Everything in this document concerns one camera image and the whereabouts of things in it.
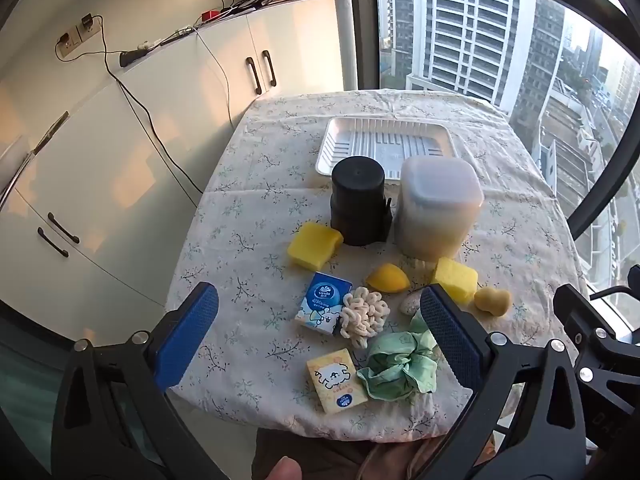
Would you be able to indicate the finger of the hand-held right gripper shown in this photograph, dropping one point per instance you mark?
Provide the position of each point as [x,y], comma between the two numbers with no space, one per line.
[580,307]
[607,375]

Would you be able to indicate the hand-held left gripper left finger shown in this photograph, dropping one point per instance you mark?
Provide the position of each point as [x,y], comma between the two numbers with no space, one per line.
[187,340]

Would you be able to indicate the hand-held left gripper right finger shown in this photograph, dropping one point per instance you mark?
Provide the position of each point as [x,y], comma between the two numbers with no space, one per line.
[450,340]

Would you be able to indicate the green floral scrunchie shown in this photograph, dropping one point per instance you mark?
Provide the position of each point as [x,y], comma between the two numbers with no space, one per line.
[400,367]

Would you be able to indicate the cream knitted scrunchie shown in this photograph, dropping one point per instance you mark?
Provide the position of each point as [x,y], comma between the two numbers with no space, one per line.
[365,317]

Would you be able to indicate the yellow tissue packet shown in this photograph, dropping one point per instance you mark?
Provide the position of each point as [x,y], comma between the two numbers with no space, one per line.
[336,380]

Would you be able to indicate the yellow rectangular sponge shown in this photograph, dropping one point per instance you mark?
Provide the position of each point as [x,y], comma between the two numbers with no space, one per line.
[315,244]
[455,280]

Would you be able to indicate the white plastic tray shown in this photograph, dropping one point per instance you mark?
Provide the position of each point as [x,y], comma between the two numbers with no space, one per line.
[380,140]

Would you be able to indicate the person's left hand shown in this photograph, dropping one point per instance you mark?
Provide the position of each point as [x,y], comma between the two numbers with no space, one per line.
[284,469]

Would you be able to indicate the black chair armrest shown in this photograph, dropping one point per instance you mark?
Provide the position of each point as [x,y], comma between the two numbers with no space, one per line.
[617,287]

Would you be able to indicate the small beige knitted pad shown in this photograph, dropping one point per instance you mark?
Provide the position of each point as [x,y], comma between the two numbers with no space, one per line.
[411,305]

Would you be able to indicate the yellow gourd-shaped makeup sponge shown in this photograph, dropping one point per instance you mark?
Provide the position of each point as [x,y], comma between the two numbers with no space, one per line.
[492,301]

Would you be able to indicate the yellow teardrop makeup sponge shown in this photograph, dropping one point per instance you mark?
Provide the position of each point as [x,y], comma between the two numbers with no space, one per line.
[387,279]

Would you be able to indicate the translucent plastic container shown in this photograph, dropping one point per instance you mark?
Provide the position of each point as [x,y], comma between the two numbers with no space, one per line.
[437,210]

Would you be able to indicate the blue tissue packet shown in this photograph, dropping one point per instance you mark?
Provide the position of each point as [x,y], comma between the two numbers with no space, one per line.
[320,302]

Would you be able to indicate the person's brown trousers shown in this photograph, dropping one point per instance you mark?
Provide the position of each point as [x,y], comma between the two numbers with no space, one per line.
[350,460]

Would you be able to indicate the black cylindrical container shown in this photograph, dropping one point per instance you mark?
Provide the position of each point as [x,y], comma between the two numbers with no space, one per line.
[357,200]

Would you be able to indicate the low white cabinet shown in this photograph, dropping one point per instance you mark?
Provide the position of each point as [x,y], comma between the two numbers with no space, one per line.
[100,185]

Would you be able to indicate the metal cabinet hinge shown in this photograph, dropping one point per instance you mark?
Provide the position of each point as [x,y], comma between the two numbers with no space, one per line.
[50,132]

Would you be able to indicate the tall white cabinet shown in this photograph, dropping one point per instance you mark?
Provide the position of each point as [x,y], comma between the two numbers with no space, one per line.
[210,85]

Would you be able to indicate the black power strip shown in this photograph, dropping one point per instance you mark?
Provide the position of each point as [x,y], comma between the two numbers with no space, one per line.
[134,55]

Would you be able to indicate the small red box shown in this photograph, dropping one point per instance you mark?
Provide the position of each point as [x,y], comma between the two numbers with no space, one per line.
[211,15]

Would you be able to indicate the white wall socket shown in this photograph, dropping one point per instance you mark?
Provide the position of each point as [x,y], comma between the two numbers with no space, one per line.
[69,42]

